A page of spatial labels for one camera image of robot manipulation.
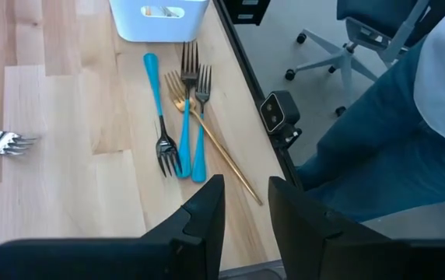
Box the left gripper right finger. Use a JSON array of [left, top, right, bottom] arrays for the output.
[[268, 176, 445, 280]]

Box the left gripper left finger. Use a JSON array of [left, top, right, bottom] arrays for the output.
[[0, 173, 226, 280]]

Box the black fork teal handle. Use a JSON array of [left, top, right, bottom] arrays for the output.
[[190, 64, 212, 184], [175, 40, 200, 180], [142, 52, 184, 179]]

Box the gold fork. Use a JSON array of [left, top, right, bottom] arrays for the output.
[[163, 69, 265, 207]]

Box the silver fork red handle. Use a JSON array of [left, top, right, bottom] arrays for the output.
[[0, 126, 40, 157]]

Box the grey translucent plastic bin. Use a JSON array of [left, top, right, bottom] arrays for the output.
[[218, 259, 286, 280]]

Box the person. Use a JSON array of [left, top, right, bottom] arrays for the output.
[[295, 0, 445, 223]]

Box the white office chair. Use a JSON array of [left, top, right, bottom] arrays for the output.
[[284, 0, 445, 117]]

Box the white plastic bin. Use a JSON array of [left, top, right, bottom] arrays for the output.
[[108, 0, 211, 44]]

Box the black drawer cabinet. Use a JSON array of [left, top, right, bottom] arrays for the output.
[[221, 0, 272, 26]]

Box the black aluminium table frame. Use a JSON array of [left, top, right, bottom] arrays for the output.
[[211, 0, 305, 191]]

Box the black table-level camera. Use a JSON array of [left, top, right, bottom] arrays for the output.
[[259, 89, 303, 151]]

